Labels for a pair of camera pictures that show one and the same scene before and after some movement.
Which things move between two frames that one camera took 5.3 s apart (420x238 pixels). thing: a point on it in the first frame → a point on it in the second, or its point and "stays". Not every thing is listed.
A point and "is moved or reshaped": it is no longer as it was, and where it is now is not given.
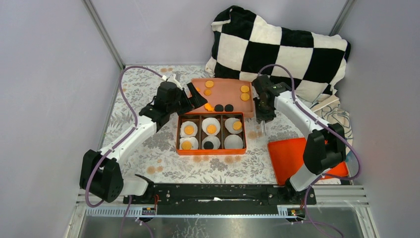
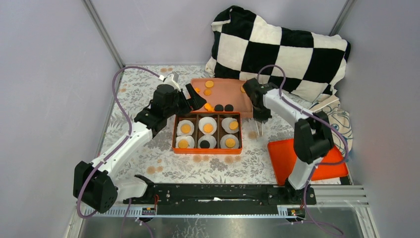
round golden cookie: x=244 y=96 → x=230 y=143
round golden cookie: x=209 y=84 stays
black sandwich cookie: x=208 y=145 is moved or reshaped
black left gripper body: x=181 y=105 stays
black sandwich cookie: x=229 y=108 stays
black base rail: x=221 y=199 stays
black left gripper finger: x=197 y=100 stays
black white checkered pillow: x=244 y=43 stays
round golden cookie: x=188 y=130 is moved or reshaped
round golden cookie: x=186 y=146 is moved or reshaped
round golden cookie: x=237 y=125 is moved or reshaped
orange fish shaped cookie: x=208 y=107 stays
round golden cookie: x=211 y=129 is moved or reshaped
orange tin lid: x=287 y=158 stays
